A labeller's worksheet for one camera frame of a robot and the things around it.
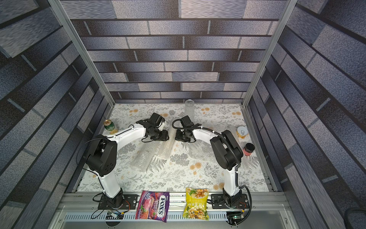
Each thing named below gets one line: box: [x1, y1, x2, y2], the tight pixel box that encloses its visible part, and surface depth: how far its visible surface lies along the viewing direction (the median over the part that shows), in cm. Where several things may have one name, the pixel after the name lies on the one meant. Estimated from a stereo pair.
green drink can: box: [103, 119, 115, 132], surface depth 97 cm
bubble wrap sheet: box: [181, 139, 218, 163], surface depth 94 cm
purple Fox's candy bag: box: [135, 190, 170, 223], surface depth 72 cm
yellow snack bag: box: [183, 187, 210, 221], surface depth 71 cm
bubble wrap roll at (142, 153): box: [131, 141, 162, 173], surface depth 85 cm
